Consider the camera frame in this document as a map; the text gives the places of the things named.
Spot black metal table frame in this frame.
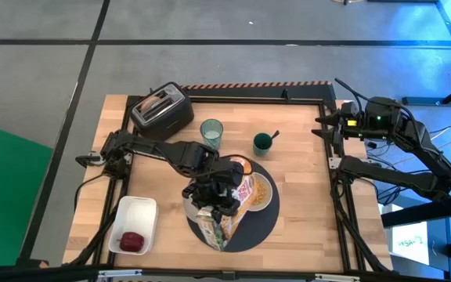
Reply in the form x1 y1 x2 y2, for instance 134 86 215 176
67 83 393 275

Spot slice of toast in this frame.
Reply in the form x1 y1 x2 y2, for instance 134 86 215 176
140 94 164 114

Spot beige cereal bowl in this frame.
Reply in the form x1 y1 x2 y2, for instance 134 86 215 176
247 172 274 213

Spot orange black hazard stripe strip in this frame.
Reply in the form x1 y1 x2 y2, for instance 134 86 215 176
180 80 334 91

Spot white rectangular plastic container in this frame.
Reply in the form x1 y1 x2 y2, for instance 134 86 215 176
107 195 160 257

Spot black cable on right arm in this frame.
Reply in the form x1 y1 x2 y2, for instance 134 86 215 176
334 77 364 114

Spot white screen with green text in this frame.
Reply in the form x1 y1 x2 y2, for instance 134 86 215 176
390 220 432 266

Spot white round plate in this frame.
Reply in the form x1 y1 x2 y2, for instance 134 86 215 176
182 193 201 223

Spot teal transparent drinking glass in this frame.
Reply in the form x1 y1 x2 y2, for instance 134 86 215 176
199 118 225 151

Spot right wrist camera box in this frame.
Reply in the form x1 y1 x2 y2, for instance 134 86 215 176
341 100 361 115

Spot black round placemat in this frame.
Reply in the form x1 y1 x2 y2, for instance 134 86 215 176
185 158 281 254

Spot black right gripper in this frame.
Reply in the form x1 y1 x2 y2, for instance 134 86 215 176
311 111 368 143

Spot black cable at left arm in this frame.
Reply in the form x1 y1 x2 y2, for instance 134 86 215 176
73 172 110 215

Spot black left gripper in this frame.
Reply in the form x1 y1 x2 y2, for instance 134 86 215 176
181 156 247 218

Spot snack packet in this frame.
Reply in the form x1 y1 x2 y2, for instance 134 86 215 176
195 155 258 252

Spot dark green mug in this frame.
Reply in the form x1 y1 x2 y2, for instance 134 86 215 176
252 132 274 158

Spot green floor mat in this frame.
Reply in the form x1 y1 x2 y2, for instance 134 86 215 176
0 119 54 268

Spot red apple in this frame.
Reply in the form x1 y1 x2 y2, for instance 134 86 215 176
117 231 146 253

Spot yellow cereal flakes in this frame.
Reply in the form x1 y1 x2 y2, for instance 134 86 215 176
251 178 269 207

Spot black toaster with silver top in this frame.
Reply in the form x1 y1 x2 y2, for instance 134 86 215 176
129 81 196 143

